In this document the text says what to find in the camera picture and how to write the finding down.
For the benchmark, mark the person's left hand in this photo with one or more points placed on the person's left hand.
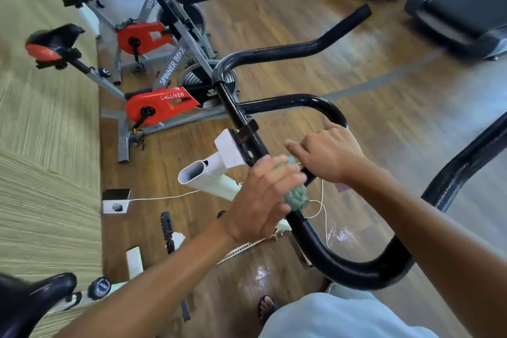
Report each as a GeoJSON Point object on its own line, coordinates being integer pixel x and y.
{"type": "Point", "coordinates": [257, 203]}

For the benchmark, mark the person's right hand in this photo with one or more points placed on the person's right hand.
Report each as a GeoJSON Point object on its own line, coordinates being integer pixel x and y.
{"type": "Point", "coordinates": [333, 155]}

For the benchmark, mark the green checkered cleaning cloth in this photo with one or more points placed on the green checkered cleaning cloth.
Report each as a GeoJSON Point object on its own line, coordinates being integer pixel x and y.
{"type": "Point", "coordinates": [297, 197]}

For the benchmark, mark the white bike with yellow flywheel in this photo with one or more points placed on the white bike with yellow flywheel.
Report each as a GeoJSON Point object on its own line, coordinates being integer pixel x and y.
{"type": "Point", "coordinates": [206, 175]}

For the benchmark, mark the person's right forearm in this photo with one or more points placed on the person's right forearm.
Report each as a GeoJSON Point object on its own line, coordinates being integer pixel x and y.
{"type": "Point", "coordinates": [443, 247]}

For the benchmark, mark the red and grey spin bike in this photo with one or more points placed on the red and grey spin bike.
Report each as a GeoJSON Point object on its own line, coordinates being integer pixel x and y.
{"type": "Point", "coordinates": [162, 104]}
{"type": "Point", "coordinates": [142, 37]}

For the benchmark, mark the brown tape patch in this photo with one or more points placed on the brown tape patch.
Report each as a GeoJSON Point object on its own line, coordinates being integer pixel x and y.
{"type": "Point", "coordinates": [343, 186]}

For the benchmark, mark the small white paper scrap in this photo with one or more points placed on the small white paper scrap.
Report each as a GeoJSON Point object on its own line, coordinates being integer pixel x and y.
{"type": "Point", "coordinates": [179, 240]}

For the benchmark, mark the black sandal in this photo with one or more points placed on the black sandal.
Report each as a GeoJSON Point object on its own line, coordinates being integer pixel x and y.
{"type": "Point", "coordinates": [268, 308]}

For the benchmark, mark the white power socket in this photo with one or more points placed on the white power socket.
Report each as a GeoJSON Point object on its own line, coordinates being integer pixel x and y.
{"type": "Point", "coordinates": [116, 206]}

